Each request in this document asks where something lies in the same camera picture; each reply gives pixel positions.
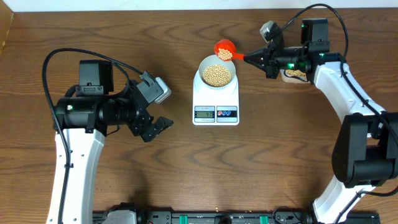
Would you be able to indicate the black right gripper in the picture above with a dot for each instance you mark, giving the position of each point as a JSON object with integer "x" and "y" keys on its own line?
{"x": 268, "y": 63}

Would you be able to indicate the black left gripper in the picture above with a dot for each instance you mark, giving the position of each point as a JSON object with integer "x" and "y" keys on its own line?
{"x": 137, "y": 125}

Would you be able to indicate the red measuring scoop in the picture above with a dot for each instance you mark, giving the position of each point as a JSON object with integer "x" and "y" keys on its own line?
{"x": 227, "y": 44}

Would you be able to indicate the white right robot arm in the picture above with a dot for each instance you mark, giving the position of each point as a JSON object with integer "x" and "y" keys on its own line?
{"x": 365, "y": 152}

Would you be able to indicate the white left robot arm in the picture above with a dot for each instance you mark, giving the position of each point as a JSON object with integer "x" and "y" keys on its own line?
{"x": 84, "y": 114}

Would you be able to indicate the soybeans in bowl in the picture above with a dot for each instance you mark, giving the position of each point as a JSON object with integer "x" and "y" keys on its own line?
{"x": 217, "y": 75}

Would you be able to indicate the light grey bowl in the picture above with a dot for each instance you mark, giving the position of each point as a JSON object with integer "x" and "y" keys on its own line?
{"x": 214, "y": 60}

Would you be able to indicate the white digital kitchen scale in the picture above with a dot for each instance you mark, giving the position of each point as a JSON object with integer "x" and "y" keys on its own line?
{"x": 215, "y": 106}

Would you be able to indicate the clear plastic container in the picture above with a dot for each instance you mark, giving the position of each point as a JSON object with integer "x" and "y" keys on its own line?
{"x": 293, "y": 77}

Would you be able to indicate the pile of soybeans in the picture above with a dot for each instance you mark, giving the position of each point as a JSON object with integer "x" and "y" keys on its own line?
{"x": 296, "y": 73}

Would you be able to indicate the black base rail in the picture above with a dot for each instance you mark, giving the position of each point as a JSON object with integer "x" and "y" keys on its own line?
{"x": 127, "y": 213}

